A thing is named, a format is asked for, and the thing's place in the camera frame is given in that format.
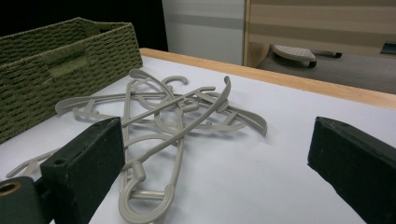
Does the white wheeled base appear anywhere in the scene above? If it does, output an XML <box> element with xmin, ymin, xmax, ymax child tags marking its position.
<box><xmin>272</xmin><ymin>44</ymin><xmax>318</xmax><ymax>69</ymax></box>

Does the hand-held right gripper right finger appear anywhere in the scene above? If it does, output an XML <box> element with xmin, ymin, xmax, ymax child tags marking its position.
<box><xmin>307</xmin><ymin>116</ymin><xmax>396</xmax><ymax>224</ymax></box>

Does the white partition panel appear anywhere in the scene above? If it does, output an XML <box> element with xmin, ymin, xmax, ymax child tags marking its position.
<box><xmin>161</xmin><ymin>0</ymin><xmax>248</xmax><ymax>66</ymax></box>

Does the green woven basket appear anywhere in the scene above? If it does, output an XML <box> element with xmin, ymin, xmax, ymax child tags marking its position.
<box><xmin>0</xmin><ymin>17</ymin><xmax>144</xmax><ymax>145</ymax></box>

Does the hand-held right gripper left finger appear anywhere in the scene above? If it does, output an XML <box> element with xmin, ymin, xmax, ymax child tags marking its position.
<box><xmin>40</xmin><ymin>117</ymin><xmax>126</xmax><ymax>224</ymax></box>

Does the light wooden cabinet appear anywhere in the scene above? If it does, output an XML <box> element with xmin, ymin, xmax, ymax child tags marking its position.
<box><xmin>243</xmin><ymin>0</ymin><xmax>396</xmax><ymax>69</ymax></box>

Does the dark teal object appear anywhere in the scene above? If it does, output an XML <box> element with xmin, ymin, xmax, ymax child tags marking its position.
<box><xmin>379</xmin><ymin>40</ymin><xmax>396</xmax><ymax>56</ymax></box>

